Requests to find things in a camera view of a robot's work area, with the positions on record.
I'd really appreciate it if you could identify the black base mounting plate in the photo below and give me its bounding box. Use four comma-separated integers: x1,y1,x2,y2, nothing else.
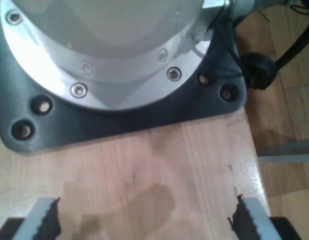
0,0,248,156

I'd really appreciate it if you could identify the thin black wire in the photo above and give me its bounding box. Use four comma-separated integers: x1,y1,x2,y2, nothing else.
206,13,247,78

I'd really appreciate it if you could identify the grey metal bar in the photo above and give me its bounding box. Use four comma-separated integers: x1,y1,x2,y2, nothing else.
256,139,309,164

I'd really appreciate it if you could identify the black round cable knob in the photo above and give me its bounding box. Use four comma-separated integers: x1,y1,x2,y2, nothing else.
240,51,278,91

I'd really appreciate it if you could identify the thick black base cable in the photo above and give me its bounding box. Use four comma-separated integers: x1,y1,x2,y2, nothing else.
273,12,309,72

